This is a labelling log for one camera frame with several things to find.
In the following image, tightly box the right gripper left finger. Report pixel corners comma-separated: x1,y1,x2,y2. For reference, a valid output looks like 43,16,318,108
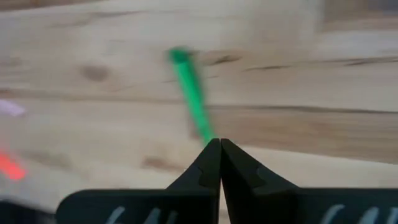
55,138,222,224

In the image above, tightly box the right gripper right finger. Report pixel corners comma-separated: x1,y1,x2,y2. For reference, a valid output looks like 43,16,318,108
221,138,398,224

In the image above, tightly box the green pen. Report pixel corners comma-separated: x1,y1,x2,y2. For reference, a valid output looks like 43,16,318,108
166,46,217,146

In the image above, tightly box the red-orange marker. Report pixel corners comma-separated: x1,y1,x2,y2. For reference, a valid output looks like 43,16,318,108
0,151,27,181

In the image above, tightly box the pink pen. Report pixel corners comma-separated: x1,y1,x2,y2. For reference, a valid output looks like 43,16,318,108
0,98,27,118

